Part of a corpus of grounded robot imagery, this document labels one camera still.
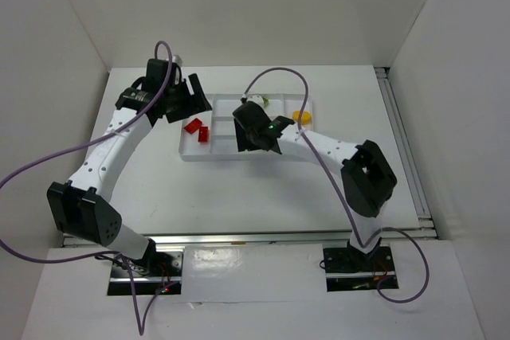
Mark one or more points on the aluminium rail right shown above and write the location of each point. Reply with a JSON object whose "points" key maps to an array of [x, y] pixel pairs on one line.
{"points": [[426, 222]]}

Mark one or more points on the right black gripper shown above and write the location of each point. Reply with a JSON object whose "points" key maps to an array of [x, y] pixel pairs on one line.
{"points": [[245, 140]]}

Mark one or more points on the green lego in tray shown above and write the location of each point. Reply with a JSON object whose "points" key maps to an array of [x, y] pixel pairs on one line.
{"points": [[264, 100]]}

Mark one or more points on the orange yellow lego brick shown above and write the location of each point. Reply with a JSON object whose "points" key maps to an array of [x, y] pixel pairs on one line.
{"points": [[304, 117]]}

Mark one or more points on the aluminium rail front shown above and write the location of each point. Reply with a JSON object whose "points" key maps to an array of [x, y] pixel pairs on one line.
{"points": [[229, 238]]}

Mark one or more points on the red rectangular lego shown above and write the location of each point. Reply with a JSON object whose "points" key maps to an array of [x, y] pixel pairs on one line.
{"points": [[193, 126]]}

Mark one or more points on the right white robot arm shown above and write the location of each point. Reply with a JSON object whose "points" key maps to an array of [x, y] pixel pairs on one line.
{"points": [[359, 173]]}

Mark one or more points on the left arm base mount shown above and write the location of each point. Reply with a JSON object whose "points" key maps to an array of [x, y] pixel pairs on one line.
{"points": [[166, 276]]}

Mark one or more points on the aluminium rail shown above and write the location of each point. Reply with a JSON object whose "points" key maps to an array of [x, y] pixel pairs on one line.
{"points": [[229, 238], [426, 222]]}

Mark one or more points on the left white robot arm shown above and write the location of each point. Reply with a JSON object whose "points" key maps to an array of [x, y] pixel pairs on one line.
{"points": [[81, 206]]}

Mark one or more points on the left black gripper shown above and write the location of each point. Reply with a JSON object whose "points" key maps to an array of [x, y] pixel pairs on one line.
{"points": [[185, 100]]}

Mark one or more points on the white compartment tray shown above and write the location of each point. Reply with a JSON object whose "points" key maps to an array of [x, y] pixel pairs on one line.
{"points": [[222, 144]]}

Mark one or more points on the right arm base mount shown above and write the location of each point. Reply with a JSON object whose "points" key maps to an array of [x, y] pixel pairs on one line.
{"points": [[346, 270]]}

